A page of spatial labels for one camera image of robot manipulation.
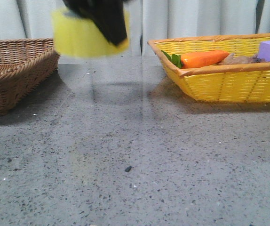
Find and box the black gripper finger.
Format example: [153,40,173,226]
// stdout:
[64,0,127,46]

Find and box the yellow tape roll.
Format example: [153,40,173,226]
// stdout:
[51,7,129,58]

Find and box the white curtain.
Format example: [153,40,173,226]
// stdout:
[0,0,270,56]

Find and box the orange plastic carrot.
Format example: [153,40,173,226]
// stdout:
[161,50,229,69]

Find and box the brown wicker basket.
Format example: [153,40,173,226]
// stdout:
[0,38,60,116]

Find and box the brown toy animal figure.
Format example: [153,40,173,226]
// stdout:
[218,53,266,65]

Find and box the yellow woven basket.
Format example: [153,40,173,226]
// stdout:
[148,33,270,103]

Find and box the small black debris crumb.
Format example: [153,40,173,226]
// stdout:
[125,166,132,172]

